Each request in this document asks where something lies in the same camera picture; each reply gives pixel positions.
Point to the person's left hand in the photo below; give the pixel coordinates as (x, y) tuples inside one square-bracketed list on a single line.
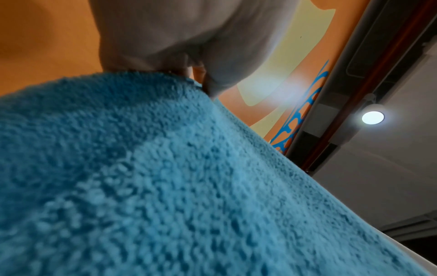
[(187, 32)]

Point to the blue towel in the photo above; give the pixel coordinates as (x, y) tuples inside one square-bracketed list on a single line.
[(170, 175)]

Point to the red-brown ceiling pipe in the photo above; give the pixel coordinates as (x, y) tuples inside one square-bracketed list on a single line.
[(389, 54)]

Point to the round white ceiling light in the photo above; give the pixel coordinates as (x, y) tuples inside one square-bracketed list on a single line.
[(372, 117)]

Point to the grey ceiling pipe bundle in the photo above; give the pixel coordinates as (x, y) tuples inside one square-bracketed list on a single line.
[(416, 223)]

